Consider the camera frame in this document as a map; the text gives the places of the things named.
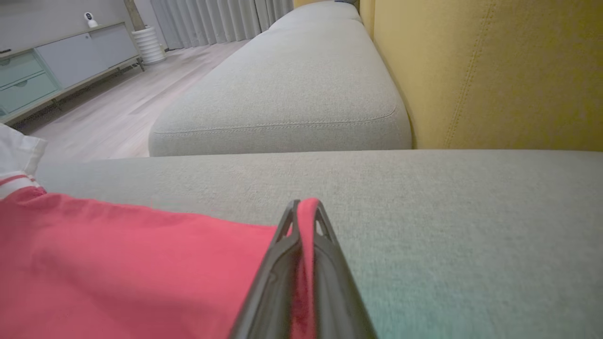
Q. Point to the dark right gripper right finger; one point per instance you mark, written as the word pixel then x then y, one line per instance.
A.
pixel 337 296

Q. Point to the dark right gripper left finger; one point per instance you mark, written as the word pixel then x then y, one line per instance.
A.
pixel 273 292

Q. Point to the red basketball jersey number 23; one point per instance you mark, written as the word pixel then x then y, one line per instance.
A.
pixel 118 268

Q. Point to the large grey sofa seat cushion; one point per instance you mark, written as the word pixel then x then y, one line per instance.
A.
pixel 447 226

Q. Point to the narrow grey sofa seat cushion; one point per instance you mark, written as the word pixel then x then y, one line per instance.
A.
pixel 292 89

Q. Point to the white ribbed plant pot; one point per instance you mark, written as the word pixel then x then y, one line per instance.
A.
pixel 149 46

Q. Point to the yellow sofa backrest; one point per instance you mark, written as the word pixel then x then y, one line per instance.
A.
pixel 494 70

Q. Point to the grey pleated curtain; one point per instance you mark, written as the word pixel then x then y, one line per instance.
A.
pixel 221 21

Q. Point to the grey and green sideboard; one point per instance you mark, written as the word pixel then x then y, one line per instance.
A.
pixel 56 70

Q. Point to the brown plant trunk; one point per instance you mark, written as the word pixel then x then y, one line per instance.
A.
pixel 135 14

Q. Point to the small white security camera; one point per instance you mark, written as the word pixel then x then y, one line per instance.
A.
pixel 90 20

